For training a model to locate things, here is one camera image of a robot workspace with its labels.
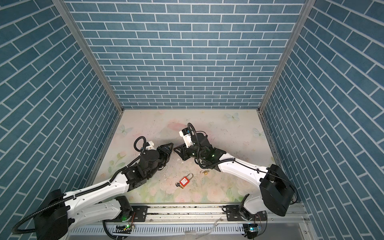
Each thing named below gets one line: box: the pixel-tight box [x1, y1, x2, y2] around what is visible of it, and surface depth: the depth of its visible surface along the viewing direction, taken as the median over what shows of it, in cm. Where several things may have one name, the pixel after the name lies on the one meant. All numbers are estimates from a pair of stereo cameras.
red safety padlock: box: [179, 173, 194, 188], surface depth 84 cm
